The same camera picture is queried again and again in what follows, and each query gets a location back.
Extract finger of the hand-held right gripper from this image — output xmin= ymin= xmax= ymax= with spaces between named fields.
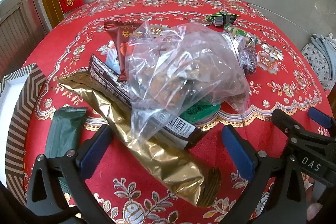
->
xmin=308 ymin=107 xmax=336 ymax=132
xmin=272 ymin=109 xmax=336 ymax=153

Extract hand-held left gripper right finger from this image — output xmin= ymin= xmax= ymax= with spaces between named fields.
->
xmin=221 ymin=125 xmax=306 ymax=224

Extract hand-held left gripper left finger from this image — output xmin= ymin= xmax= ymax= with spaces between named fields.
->
xmin=26 ymin=124 xmax=113 ymax=216

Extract dark green snack packet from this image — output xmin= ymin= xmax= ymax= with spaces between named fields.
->
xmin=44 ymin=106 xmax=88 ymax=207

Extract green round snack cup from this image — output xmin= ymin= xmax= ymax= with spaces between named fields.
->
xmin=181 ymin=98 xmax=221 ymax=125

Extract gold snack packet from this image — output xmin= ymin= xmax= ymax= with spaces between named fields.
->
xmin=58 ymin=72 xmax=221 ymax=207

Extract long dark brown snack packet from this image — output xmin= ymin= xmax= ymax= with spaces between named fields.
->
xmin=88 ymin=54 xmax=208 ymax=149

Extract white box with striped rim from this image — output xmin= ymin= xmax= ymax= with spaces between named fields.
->
xmin=0 ymin=63 xmax=46 ymax=188

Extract clear plastic bag of snacks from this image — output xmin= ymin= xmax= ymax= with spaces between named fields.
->
xmin=125 ymin=22 xmax=250 ymax=140

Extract floral seat cushion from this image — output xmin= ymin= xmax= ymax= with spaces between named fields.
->
xmin=301 ymin=45 xmax=331 ymax=88

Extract dark red snack packet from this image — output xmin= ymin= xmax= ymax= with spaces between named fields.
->
xmin=239 ymin=48 xmax=258 ymax=75

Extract red floral tablecloth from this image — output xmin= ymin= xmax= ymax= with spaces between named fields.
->
xmin=22 ymin=0 xmax=331 ymax=224

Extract blue white small box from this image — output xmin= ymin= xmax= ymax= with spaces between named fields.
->
xmin=106 ymin=49 xmax=121 ymax=73

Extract maroon snack packet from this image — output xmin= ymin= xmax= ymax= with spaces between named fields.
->
xmin=104 ymin=21 xmax=143 ymax=82

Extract small green crumpled wrapper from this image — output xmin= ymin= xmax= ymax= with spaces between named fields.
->
xmin=205 ymin=11 xmax=240 ymax=28

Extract metal door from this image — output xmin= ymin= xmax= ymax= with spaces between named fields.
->
xmin=0 ymin=0 xmax=50 ymax=77

